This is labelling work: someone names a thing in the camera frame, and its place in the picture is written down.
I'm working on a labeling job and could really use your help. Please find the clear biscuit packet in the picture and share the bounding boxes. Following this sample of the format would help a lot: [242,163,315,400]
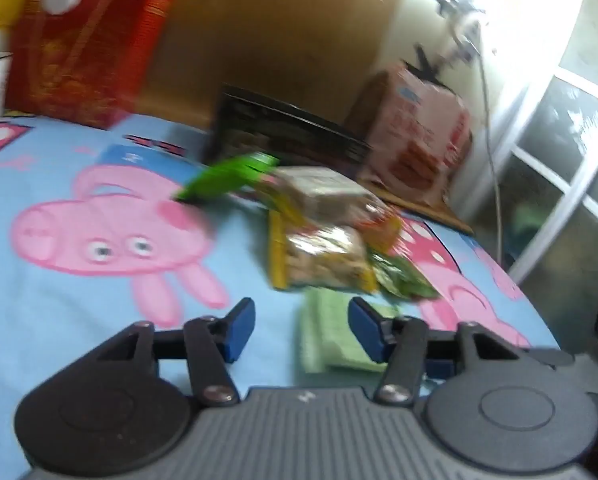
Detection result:
[274,165,380,226]

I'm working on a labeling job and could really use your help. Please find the printed cartoon pig blanket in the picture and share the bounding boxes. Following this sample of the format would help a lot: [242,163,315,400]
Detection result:
[0,110,562,396]

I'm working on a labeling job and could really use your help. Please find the red gift bag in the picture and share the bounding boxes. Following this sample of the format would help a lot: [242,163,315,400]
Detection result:
[4,0,152,130]

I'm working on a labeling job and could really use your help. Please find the light green wafer packet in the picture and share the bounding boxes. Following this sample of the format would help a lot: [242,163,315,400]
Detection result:
[299,287,395,373]

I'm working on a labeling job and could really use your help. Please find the white cable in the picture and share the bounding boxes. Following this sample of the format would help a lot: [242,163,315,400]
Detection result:
[471,45,510,271]

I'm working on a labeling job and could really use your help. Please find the green mottled snack packet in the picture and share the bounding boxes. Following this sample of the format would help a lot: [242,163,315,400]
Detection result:
[371,252,440,301]

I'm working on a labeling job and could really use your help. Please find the orange snack packet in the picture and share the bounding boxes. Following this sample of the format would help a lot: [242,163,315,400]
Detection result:
[359,205,405,252]

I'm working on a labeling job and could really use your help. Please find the wooden board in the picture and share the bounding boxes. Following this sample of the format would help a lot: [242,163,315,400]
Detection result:
[144,0,410,133]

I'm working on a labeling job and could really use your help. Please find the black cardboard box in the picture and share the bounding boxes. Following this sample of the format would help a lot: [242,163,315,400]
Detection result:
[206,84,372,181]

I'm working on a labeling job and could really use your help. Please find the bright green snack packet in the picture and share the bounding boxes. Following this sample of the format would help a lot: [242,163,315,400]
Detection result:
[174,152,280,206]

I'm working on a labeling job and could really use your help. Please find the yellow nut packet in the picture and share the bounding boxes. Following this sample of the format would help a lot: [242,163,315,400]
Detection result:
[269,212,380,293]

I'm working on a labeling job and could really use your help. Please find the white window frame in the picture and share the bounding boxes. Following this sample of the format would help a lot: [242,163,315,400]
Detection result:
[509,0,598,286]

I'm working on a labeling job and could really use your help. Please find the black tape strips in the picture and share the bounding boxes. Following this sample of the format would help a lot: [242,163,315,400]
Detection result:
[411,42,457,83]

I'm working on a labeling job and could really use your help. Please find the large pink snack bag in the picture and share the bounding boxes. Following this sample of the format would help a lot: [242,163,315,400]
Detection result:
[344,62,474,206]

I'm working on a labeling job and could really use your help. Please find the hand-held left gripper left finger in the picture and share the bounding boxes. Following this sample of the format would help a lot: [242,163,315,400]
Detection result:
[82,297,257,408]

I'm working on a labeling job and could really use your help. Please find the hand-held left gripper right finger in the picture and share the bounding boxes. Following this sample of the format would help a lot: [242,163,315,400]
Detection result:
[348,296,534,406]

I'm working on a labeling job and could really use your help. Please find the red cardboard box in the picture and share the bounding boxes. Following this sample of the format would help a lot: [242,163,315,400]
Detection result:
[112,0,176,106]

